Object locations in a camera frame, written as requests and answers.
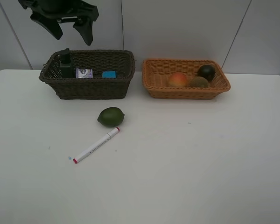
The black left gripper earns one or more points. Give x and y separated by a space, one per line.
45 13

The dark green square bottle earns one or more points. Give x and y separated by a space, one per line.
66 66

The purple lidded round container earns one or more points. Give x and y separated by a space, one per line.
84 73

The blue whiteboard eraser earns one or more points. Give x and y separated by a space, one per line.
109 74

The red orange peach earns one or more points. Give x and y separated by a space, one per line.
178 80

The white marker with red caps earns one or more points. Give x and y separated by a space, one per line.
90 150

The brown kiwi fruit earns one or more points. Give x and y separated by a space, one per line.
198 82

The dark green avocado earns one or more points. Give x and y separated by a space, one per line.
207 71

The dark brown wicker basket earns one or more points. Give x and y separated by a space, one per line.
96 88

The orange wicker basket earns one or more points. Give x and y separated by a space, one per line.
155 74

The green lime fruit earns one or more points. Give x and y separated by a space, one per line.
111 117

